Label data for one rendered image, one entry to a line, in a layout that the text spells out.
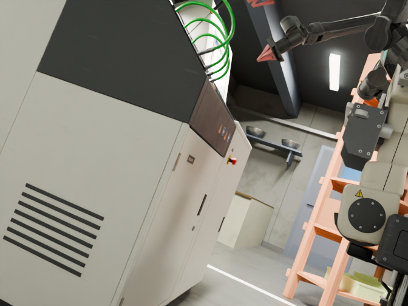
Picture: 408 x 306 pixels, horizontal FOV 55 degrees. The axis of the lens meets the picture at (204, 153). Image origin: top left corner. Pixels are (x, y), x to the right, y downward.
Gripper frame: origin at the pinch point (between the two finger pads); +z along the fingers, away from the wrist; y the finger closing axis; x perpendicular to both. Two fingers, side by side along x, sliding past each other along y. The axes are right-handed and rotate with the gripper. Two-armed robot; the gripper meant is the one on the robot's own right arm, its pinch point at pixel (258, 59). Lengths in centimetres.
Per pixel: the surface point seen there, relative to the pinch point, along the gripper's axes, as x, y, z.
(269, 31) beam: -237, 181, -1
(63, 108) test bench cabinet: 57, -15, 58
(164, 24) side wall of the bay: 52, -4, 17
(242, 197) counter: -356, 53, 133
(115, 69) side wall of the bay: 54, -11, 37
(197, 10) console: -10, 52, 18
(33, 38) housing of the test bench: 63, 13, 60
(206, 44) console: -13.6, 33.0, 21.8
